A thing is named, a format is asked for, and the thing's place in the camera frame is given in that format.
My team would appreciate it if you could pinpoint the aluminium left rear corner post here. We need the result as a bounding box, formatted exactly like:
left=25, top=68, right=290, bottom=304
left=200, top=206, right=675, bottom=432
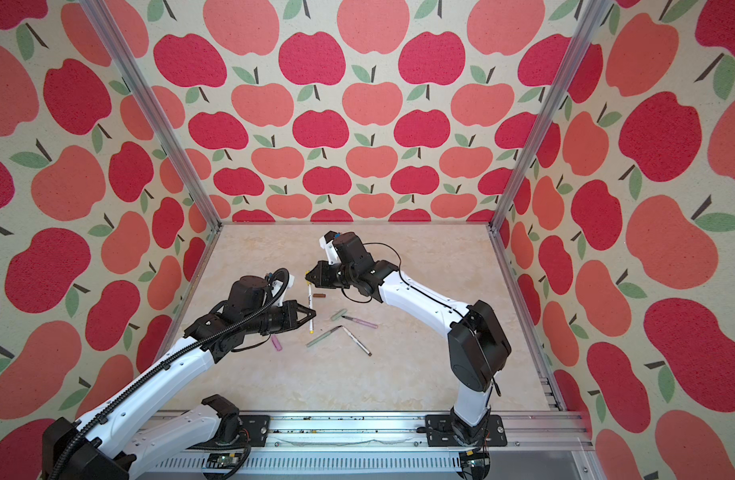
left=80, top=0, right=223, bottom=234

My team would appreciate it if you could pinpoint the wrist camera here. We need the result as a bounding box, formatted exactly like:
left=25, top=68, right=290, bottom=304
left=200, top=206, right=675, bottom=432
left=320, top=231, right=356, bottom=265
left=270, top=268, right=295, bottom=307

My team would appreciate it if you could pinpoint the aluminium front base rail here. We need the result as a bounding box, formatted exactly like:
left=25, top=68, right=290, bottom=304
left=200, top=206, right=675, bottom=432
left=136, top=411, right=605, bottom=479

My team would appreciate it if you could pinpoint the white brown-tipped pen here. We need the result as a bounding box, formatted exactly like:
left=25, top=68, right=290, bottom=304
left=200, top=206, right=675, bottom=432
left=341, top=326, right=373, bottom=357

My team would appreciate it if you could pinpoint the purple pen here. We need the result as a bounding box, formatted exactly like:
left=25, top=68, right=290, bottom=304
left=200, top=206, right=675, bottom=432
left=344, top=316, right=379, bottom=329

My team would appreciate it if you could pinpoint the light green pen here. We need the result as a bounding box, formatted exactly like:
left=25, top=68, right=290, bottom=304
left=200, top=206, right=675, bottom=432
left=306, top=325, right=342, bottom=348

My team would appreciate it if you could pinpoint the white yellow-tipped pen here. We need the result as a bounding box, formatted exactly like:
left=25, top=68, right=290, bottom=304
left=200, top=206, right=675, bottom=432
left=307, top=282, right=316, bottom=335

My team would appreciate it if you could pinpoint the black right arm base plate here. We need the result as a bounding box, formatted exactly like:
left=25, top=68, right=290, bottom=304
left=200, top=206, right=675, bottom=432
left=417, top=413, right=509, bottom=448

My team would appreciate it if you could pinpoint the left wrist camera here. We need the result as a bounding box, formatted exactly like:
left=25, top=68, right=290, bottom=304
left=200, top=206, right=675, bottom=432
left=270, top=268, right=295, bottom=307

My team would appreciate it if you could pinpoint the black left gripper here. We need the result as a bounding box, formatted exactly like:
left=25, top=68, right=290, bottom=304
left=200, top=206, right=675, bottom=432
left=244, top=299, right=318, bottom=335

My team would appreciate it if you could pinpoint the light green pen cap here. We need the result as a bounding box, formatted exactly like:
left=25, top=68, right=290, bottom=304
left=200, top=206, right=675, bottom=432
left=331, top=309, right=348, bottom=321

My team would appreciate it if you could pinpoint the pink pen cap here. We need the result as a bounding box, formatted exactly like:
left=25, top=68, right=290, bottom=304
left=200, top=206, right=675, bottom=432
left=271, top=335, right=283, bottom=352

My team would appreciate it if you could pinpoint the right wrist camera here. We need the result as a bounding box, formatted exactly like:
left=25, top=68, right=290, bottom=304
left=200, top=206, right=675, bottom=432
left=320, top=231, right=356, bottom=265

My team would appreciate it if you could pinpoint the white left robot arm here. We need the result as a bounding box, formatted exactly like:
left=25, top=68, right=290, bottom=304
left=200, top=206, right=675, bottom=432
left=41, top=268, right=316, bottom=479

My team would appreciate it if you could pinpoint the aluminium corner post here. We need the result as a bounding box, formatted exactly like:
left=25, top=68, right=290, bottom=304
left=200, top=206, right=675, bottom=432
left=487, top=0, right=613, bottom=237
left=80, top=0, right=223, bottom=234

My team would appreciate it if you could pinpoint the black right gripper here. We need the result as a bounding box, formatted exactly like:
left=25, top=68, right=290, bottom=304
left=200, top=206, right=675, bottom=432
left=300, top=258, right=355, bottom=288

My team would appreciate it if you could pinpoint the aluminium right rear corner post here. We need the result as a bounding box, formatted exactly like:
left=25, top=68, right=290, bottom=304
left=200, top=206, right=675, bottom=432
left=487, top=0, right=613, bottom=237

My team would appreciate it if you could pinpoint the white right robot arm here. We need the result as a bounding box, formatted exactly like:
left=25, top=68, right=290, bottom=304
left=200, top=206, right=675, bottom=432
left=306, top=260, right=513, bottom=446

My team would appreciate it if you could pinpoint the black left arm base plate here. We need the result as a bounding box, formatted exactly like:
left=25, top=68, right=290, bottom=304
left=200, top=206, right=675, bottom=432
left=218, top=414, right=271, bottom=447

